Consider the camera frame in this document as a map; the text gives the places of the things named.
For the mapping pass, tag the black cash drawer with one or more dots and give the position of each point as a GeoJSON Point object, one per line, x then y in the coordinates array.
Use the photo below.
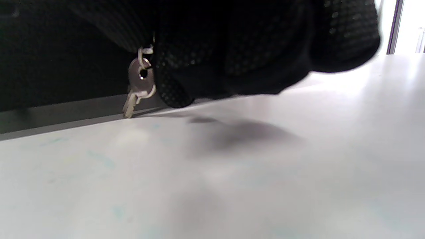
{"type": "Point", "coordinates": [59, 59]}

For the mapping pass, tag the metal window frame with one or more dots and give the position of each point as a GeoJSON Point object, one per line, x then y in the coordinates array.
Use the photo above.
{"type": "Point", "coordinates": [395, 26]}

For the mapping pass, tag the silver key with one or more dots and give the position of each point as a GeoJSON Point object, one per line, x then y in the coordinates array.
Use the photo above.
{"type": "Point", "coordinates": [137, 79]}

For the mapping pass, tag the person's right hand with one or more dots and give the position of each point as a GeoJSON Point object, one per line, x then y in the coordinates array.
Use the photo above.
{"type": "Point", "coordinates": [252, 46]}

